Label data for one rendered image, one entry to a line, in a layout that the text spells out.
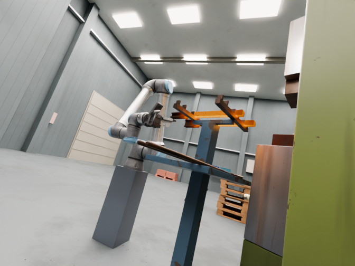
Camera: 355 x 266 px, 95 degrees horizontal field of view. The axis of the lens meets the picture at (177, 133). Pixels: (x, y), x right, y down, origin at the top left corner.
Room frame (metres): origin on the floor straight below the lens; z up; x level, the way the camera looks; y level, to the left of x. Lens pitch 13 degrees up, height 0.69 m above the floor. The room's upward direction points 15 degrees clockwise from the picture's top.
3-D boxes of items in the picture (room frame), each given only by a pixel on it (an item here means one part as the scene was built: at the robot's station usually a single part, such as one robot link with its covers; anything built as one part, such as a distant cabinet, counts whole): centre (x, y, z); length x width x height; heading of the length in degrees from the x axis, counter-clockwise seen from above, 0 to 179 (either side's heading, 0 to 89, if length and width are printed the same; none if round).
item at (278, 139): (0.76, -0.54, 0.95); 0.12 x 0.09 x 0.07; 43
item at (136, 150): (1.56, 0.31, 0.79); 0.17 x 0.15 x 0.18; 67
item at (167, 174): (10.84, -0.04, 0.23); 1.34 x 0.97 x 0.47; 69
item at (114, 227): (1.56, 0.32, 0.30); 0.22 x 0.22 x 0.60; 69
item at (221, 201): (3.87, -1.89, 0.42); 1.17 x 0.81 x 0.83; 67
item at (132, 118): (1.13, 0.30, 0.96); 0.12 x 0.09 x 0.10; 48
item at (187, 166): (0.73, -0.14, 0.71); 0.40 x 0.30 x 0.02; 136
